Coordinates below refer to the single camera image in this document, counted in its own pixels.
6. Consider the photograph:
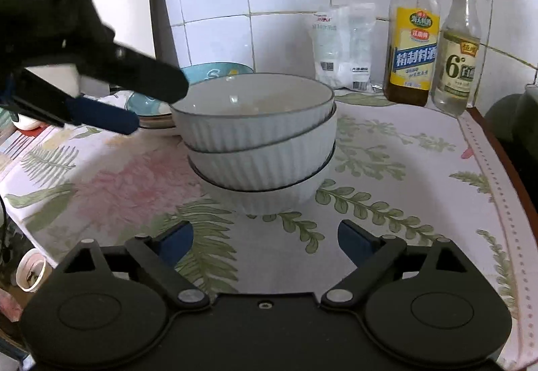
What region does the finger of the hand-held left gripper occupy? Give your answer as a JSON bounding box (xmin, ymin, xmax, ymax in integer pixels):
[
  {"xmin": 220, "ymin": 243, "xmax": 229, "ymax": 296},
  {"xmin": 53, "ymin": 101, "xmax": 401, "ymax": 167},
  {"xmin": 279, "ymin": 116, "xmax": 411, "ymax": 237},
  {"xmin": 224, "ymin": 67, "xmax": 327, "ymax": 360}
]
[
  {"xmin": 6, "ymin": 69, "xmax": 140, "ymax": 135},
  {"xmin": 82, "ymin": 44, "xmax": 189, "ymax": 103}
]

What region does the floral tablecloth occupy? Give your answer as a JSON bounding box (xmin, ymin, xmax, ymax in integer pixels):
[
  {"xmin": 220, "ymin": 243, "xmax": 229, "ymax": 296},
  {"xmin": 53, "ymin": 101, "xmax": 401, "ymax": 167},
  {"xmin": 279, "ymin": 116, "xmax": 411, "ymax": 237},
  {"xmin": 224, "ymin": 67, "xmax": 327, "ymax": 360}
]
[{"xmin": 0, "ymin": 91, "xmax": 538, "ymax": 371}]

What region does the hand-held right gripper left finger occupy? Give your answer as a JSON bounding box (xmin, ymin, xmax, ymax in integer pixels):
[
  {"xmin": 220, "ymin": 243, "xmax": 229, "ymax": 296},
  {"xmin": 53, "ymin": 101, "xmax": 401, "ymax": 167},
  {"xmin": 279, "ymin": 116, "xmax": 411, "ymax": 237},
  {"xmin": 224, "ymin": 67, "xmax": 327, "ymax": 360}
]
[{"xmin": 52, "ymin": 221, "xmax": 211, "ymax": 311}]

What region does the brown bottle with yellow label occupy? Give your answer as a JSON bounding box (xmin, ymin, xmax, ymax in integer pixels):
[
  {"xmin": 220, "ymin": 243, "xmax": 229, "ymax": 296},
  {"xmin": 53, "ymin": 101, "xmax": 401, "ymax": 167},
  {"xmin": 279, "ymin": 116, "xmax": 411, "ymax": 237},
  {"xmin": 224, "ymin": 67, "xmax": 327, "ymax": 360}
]
[{"xmin": 383, "ymin": 0, "xmax": 441, "ymax": 107}]

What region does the dark pot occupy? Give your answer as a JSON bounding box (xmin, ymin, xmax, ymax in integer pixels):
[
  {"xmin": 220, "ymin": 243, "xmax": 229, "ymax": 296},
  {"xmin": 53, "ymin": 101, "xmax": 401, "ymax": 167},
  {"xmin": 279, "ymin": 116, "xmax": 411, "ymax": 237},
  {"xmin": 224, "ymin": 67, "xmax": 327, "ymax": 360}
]
[{"xmin": 483, "ymin": 84, "xmax": 538, "ymax": 170}]

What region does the clear bottle with yellow cap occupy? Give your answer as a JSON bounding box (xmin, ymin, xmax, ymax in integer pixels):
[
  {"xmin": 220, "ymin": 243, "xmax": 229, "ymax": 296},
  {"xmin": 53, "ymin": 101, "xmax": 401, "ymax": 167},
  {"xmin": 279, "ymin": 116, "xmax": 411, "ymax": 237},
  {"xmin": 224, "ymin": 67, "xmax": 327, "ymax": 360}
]
[{"xmin": 433, "ymin": 0, "xmax": 482, "ymax": 116}]

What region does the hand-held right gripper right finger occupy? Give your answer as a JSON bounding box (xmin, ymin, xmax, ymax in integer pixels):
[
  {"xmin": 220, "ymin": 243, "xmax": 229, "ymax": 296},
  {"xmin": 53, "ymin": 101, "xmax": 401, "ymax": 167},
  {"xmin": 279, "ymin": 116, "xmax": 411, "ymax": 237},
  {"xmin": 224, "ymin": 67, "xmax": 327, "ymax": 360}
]
[{"xmin": 320, "ymin": 220, "xmax": 475, "ymax": 310}]

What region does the clear plastic seasoning bag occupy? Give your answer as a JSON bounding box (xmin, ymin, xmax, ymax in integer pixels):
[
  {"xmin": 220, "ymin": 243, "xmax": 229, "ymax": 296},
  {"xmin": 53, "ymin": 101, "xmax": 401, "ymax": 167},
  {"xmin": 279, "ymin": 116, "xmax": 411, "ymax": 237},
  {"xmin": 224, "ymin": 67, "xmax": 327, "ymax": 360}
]
[{"xmin": 308, "ymin": 3, "xmax": 377, "ymax": 93}]

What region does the white bowl with dark rim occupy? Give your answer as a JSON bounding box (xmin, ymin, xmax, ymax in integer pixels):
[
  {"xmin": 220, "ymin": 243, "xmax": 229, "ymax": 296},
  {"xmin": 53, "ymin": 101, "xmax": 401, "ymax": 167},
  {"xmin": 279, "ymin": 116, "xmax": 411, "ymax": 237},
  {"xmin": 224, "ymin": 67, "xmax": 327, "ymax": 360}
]
[
  {"xmin": 170, "ymin": 73, "xmax": 336, "ymax": 153},
  {"xmin": 197, "ymin": 144, "xmax": 337, "ymax": 215},
  {"xmin": 187, "ymin": 104, "xmax": 338, "ymax": 191}
]

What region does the blue patterned plate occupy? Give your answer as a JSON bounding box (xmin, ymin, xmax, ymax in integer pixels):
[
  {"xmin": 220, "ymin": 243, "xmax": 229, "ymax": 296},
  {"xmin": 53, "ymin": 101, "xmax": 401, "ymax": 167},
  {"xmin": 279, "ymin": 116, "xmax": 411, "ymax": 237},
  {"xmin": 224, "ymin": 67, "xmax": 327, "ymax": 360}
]
[{"xmin": 126, "ymin": 62, "xmax": 254, "ymax": 117}]

